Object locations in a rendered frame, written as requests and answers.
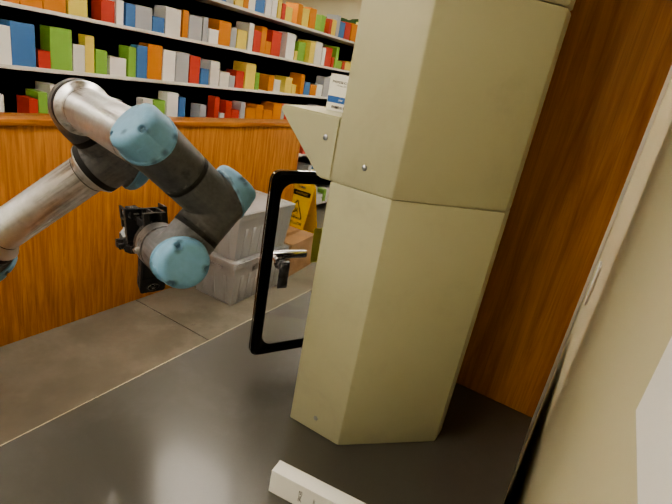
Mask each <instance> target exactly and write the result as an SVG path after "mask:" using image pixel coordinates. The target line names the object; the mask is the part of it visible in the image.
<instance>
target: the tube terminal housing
mask: <svg viewBox="0 0 672 504"><path fill-rule="evenodd" d="M570 18H571V12H570V11H569V9H568V8H566V7H562V6H558V5H554V4H551V3H547V2H543V1H539V0H362V4H361V10H360V15H359V21H358V27H357V33H356V39H355V44H354V50H353V56H352V62H351V68H350V73H349V79H348V85H347V91H346V97H345V103H344V108H343V114H342V120H341V126H340V132H339V137H338V143H337V149H336V155H335V161H334V167H333V172H332V178H331V182H330V188H329V194H328V200H327V206H326V212H325V217H324V223H323V229H322V235H321V241H320V246H319V252H318V258H317V264H316V270H315V276H314V281H313V287H312V293H311V299H310V305H309V310H308V316H307V322H306V328H305V334H304V340H303V345H302V351H301V357H300V363H299V369H298V374H297V380H296V386H295V392H294V398H293V404H292V409H291V415H290V417H291V418H293V419H295V420H296V421H298V422H300V423H301V424H303V425H305V426H306V427H308V428H310V429H311V430H313V431H315V432H317V433H318V434H320V435H322V436H323V437H325V438H327V439H328V440H330V441H332V442H333V443H335V444H337V445H350V444H374V443H398V442H422V441H435V439H436V438H437V436H438V435H439V433H440V431H441V429H442V426H443V423H444V420H445V416H446V413H447V410H448V407H449V404H450V400H451V397H452V394H453V391H454V388H455V385H456V381H457V378H458V375H459V372H460V369H461V365H462V362H463V359H464V356H465V353H466V349H467V346H468V343H469V340H470V337H471V334H472V330H473V327H474V324H475V321H476V318H477V314H478V311H479V308H480V305H481V302H482V299H483V295H484V292H485V289H486V286H487V283H488V279H489V276H490V273H491V270H492V267H493V263H494V260H495V257H496V254H497V251H498V248H499V244H500V241H501V238H502V235H503V232H504V228H505V225H506V222H507V219H508V216H509V212H510V208H511V206H512V203H513V199H514V196H515V193H516V190H517V187H518V183H519V180H520V177H521V174H522V171H523V168H524V164H525V161H526V158H527V155H528V152H529V148H530V145H531V142H532V139H533V136H534V132H535V129H536V126H537V123H538V120H539V117H540V113H541V110H542V107H543V104H544V101H545V97H546V94H547V91H548V88H549V85H550V81H551V78H552V75H553V72H554V69H555V66H556V62H557V59H558V56H559V53H560V50H561V46H562V43H563V40H564V37H565V34H566V31H567V27H568V24H569V21H570Z"/></svg>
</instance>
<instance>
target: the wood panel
mask: <svg viewBox="0 0 672 504"><path fill-rule="evenodd" d="M570 12H571V18H570V21H569V24H568V27H567V31H566V34H565V37H564V40H563V43H562V46H561V50H560V53H559V56H558V59H557V62H556V66H555V69H554V72H553V75H552V78H551V81H550V85H549V88H548V91H547V94H546V97H545V101H544V104H543V107H542V110H541V113H540V117H539V120H538V123H537V126H536V129H535V132H534V136H533V139H532V142H531V145H530V148H529V152H528V155H527V158H526V161H525V164H524V168H523V171H522V174H521V177H520V180H519V183H518V187H517V190H516V193H515V196H514V199H513V203H512V206H511V208H510V212H509V216H508V219H507V222H506V225H505V228H504V232H503V235H502V238H501V241H500V244H499V248H498V251H497V254H496V257H495V260H494V263H493V267H492V270H491V273H490V276H489V279H488V283H487V286H486V289H485V292H484V295H483V299H482V302H481V305H480V308H479V311H478V314H477V318H476V321H475V324H474V327H473V330H472V334H471V337H470V340H469V343H468V346H467V349H466V353H465V356H464V359H463V362H462V365H461V369H460V372H459V375H458V378H457V381H456V383H458V384H460V385H463V386H465V387H467V388H469V389H471V390H473V391H476V392H478V393H480V394H482V395H484V396H486V397H488V398H491V399H493V400H495V401H497V402H499V403H501V404H504V405H506V406H508V407H510V408H512V409H514V410H516V411H519V412H521V413H523V414H525V415H527V416H529V417H532V418H533V415H534V413H535V410H536V408H537V405H538V403H539V400H540V398H541V395H542V392H543V390H544V387H545V385H546V382H547V380H548V377H549V375H550V372H551V370H552V367H553V365H554V362H555V359H556V357H557V354H558V352H559V349H560V347H561V344H562V342H563V339H564V337H565V334H566V332H567V329H568V326H569V324H570V321H571V319H572V316H573V314H574V311H575V309H576V306H577V304H578V301H579V299H580V296H581V293H582V291H583V288H584V286H585V283H586V281H587V278H588V276H589V273H590V271H591V268H592V266H593V263H594V260H595V258H596V255H597V253H598V250H599V248H600V245H601V243H602V240H603V238H604V235H605V233H606V230H607V227H608V225H609V222H610V220H611V217H612V215H613V212H614V210H615V207H616V205H617V202H618V200H619V197H620V194H621V192H622V189H623V187H624V184H625V182H626V179H627V177H628V174H629V172H630V169H631V167H632V164H633V161H634V159H635V156H636V154H637V151H638V149H639V146H640V144H641V141H642V139H643V136H644V134H645V131H646V128H647V126H648V123H649V121H650V118H651V116H652V113H653V111H654V108H655V106H656V103H657V101H658V98H659V95H660V93H661V90H662V88H663V85H664V83H665V80H666V78H667V75H668V73H669V70H670V68H671V65H672V0H576V1H575V5H574V8H573V10H572V11H570Z"/></svg>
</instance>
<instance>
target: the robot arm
mask: <svg viewBox="0 0 672 504"><path fill-rule="evenodd" d="M48 110H49V114H50V116H51V119H52V120H53V122H54V124H55V126H56V127H57V128H58V130H59V131H60V132H61V133H62V134H63V135H64V137H65V138H67V139H68V140H69V141H70V142H71V143H72V144H73V145H74V146H72V148H71V158H69V159H68V160H66V161H65V162H64V163H62V164H61V165H59V166H58V167H56V168H55V169H54V170H52V171H51V172H49V173H48V174H46V175H45V176H44V177H42V178H41V179H39V180H38V181H36V182H35V183H33V184H32V185H31V186H29V187H28V188H26V189H25V190H23V191H22V192H21V193H19V194H18V195H16V196H15V197H13V198H12V199H11V200H9V201H8V202H6V203H5V204H3V205H2V206H1V207H0V282H1V281H2V280H3V279H4V278H6V277H7V276H6V275H7V274H8V273H10V272H11V271H12V270H13V268H14V267H15V265H16V263H17V259H18V254H19V246H20V245H22V244H23V243H25V242H26V241H28V240H29V239H31V238H32V237H34V236H35V235H37V234H38V233H39V232H41V231H42V230H44V229H45V228H47V227H48V226H50V225H51V224H53V223H54V222H56V221H57V220H59V219H60V218H61V217H63V216H64V215H66V214H67V213H69V212H70V211H72V210H73V209H75V208H76V207H78V206H79V205H81V204H82V203H83V202H85V201H86V200H88V199H89V198H91V197H92V196H94V195H95V194H97V193H98V192H100V191H105V192H113V191H115V190H116V189H117V188H119V187H120V186H123V187H124V188H125V189H128V190H136V189H138V188H140V187H141V186H143V185H144V184H145V183H146V182H147V181H148V180H149V179H150V180H151V181H152V182H153V183H155V184H156V185H157V186H158V187H159V188H160V189H161V190H163V192H165V193H166V194H167V195H168V196H169V197H170V198H172V199H173V200H174V201H175V202H176V203H177V204H178V205H179V206H180V207H182V209H181V210H180V211H179V212H178V214H177V215H176V216H175V217H174V219H173V220H172V221H171V222H170V224H168V215H167V206H165V205H163V204H161V203H158V207H148V208H140V207H137V206H136V205H133V206H125V208H124V207H123V206H121V205H119V212H120V218H121V226H122V227H123V229H122V230H121V232H120V233H119V238H117V239H115V245H116V247H117V248H119V250H122V249H124V251H125V252H127V253H130V254H137V255H138V273H137V284H138V287H139V290H140V293H141V294H143V293H148V292H154V291H159V290H163V289H164V288H165V284H166V285H169V286H171V287H173V288H177V289H186V288H191V287H193V286H195V285H197V284H199V283H200V282H201V281H202V280H203V279H204V278H205V277H206V275H207V273H208V270H209V266H210V257H209V255H210V254H211V253H212V252H213V251H214V250H215V248H216V246H217V245H218V244H219V243H220V241H221V240H222V239H223V238H224V237H225V236H226V234H227V233H228V232H229V231H230V230H231V228H232V227H233V226H234V225H235V224H236V223H237V221H238V220H239V219H241V218H242V217H243V216H244V214H245V212H246V211H247V210H248V209H249V207H250V206H251V204H252V202H253V201H254V200H255V197H256V193H255V190H254V188H253V187H252V185H251V184H250V183H249V182H248V181H247V180H246V179H245V178H243V177H242V175H241V174H239V173H238V172H237V171H235V170H234V169H232V168H231V167H229V166H226V165H221V166H219V167H218V168H217V169H215V168H214V167H213V166H212V165H211V163H210V162H209V161H208V160H207V159H206V158H205V157H204V156H203V155H202V154H201V153H200V152H199V151H198V150H197V149H196V148H195V147H194V146H193V145H192V144H191V142H190V141H189V140H188V139H187V138H186V137H185V136H184V135H183V134H182V133H181V132H180V131H179V130H178V129H177V128H176V126H175V124H174V122H173V121H172V120H171V119H170V118H169V117H168V116H166V115H164V114H163V113H162V112H161V111H160V110H159V109H158V108H157V107H156V106H154V105H152V104H149V103H143V104H141V105H135V106H133V107H131V106H129V105H126V104H124V103H122V102H120V101H118V100H115V99H113V98H111V97H110V96H109V95H107V93H106V92H105V91H104V90H103V89H102V88H101V87H99V86H98V85H96V84H95V83H93V82H90V81H88V80H85V79H81V78H69V79H65V80H62V81H60V82H59V83H57V84H56V85H55V86H54V87H53V88H52V90H51V91H50V93H49V97H48ZM122 210H123V212H122Z"/></svg>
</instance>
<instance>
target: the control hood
mask: <svg viewBox="0 0 672 504"><path fill-rule="evenodd" d="M282 110H283V113H284V115H285V117H286V118H287V120H288V122H289V124H290V126H291V128H292V129H293V131H294V133H295V135H296V137H297V139H298V140H299V142H300V144H301V146H302V148H303V150H304V152H305V153H306V155H307V157H308V159H309V161H310V163H311V164H312V166H313V168H314V170H315V172H316V174H317V176H319V177H320V178H322V179H326V180H329V181H331V178H332V172H333V167H334V161H335V155H336V149H337V143H338V137H339V132H340V126H341V120H342V114H343V113H341V112H336V111H331V110H327V109H326V107H320V106H306V105H291V104H284V106H282Z"/></svg>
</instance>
